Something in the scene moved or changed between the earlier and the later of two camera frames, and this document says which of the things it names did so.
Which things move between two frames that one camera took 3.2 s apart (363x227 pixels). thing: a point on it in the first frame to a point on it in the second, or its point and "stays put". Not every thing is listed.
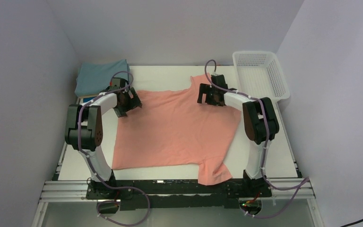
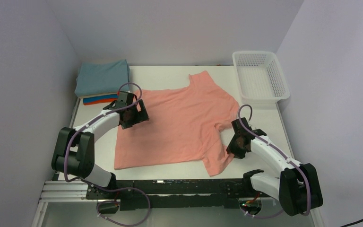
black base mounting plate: (176, 194) stays put
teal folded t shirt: (94, 77) stays put
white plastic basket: (259, 74) stays put
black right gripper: (205, 89) to (231, 149)
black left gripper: (134, 101) to (141, 116)
